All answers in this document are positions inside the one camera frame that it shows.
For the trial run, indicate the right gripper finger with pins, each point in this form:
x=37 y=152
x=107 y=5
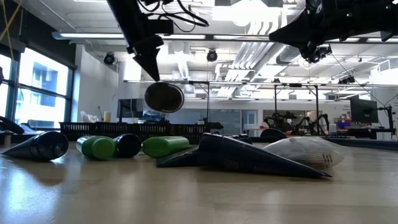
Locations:
x=295 y=31
x=306 y=51

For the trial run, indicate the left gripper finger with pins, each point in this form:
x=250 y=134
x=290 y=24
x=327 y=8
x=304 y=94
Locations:
x=149 y=62

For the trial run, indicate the black puff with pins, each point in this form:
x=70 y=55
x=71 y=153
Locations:
x=164 y=98

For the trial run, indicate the green travel bottle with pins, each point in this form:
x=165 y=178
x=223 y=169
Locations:
x=96 y=148
x=164 y=147

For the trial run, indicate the black idle robot arm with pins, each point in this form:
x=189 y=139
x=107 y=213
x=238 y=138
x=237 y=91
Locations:
x=280 y=123
x=320 y=123

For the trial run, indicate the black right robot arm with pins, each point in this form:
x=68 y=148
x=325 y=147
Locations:
x=379 y=18

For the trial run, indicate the long ceiling light bar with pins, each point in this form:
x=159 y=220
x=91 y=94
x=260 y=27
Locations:
x=93 y=35

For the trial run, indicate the black computer monitor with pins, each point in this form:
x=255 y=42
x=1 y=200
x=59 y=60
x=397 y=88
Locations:
x=130 y=108
x=363 y=110

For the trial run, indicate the yellow bottle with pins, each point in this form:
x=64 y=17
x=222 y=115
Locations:
x=107 y=116

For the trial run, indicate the white cup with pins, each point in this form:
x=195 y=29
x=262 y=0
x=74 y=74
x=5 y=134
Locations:
x=332 y=129

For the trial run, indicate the white plastic bag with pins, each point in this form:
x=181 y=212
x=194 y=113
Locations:
x=88 y=117

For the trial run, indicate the blue storage bin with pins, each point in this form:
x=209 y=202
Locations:
x=343 y=125

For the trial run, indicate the cotton balls in clear bag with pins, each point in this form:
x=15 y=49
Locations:
x=304 y=151

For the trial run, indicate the black curved bar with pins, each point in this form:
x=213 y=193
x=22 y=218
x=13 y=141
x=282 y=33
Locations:
x=11 y=126

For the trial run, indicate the black overhead rig frame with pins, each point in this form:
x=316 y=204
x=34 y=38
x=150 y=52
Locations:
x=207 y=102
x=316 y=102

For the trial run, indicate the large glass window wall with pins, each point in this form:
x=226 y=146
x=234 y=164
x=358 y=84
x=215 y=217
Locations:
x=43 y=77

